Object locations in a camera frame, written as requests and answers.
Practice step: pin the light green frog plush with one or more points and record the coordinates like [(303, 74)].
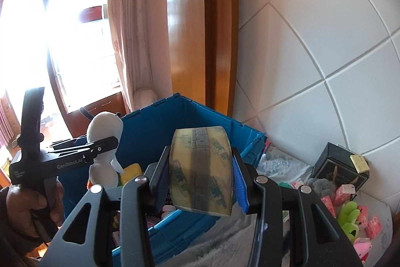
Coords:
[(347, 220)]

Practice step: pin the grey plush toy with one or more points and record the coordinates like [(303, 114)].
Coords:
[(322, 187)]

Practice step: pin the yellow sticky note pad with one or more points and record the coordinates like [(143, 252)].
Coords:
[(359, 163)]

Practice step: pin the person's left hand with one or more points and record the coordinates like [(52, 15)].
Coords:
[(22, 201)]

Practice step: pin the blue plastic crate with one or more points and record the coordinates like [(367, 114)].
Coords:
[(147, 142)]

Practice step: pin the pink carton box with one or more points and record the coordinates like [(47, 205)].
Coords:
[(343, 194)]

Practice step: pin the pink tissue pack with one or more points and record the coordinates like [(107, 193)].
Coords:
[(362, 215), (328, 206), (374, 226), (298, 184)]

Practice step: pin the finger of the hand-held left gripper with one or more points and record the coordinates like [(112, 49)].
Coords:
[(103, 148), (68, 145)]

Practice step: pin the pale pink curtain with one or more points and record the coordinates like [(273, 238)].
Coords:
[(134, 35)]

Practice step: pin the pink pig plush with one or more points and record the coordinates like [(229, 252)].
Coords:
[(362, 248)]

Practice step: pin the white padded headboard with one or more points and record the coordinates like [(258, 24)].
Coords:
[(312, 35)]

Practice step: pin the light blue printed bed sheet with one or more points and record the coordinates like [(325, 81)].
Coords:
[(281, 165)]

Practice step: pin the pale pink cushion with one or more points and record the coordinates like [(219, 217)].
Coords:
[(144, 99)]

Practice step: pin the packing tape roll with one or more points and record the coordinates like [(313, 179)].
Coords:
[(200, 173)]

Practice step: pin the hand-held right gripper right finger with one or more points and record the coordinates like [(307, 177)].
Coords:
[(240, 188)]

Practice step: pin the yellow plush toy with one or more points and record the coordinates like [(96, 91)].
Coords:
[(132, 173)]

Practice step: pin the window with wooden frame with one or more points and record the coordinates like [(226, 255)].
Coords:
[(50, 20)]

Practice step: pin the wooden headboard post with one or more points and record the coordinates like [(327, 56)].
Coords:
[(187, 35)]

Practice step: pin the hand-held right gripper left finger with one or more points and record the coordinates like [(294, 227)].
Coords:
[(163, 179)]

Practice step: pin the green tissue packet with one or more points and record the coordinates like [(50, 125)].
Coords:
[(285, 185)]

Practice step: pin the black gift box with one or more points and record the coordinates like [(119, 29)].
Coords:
[(328, 167)]

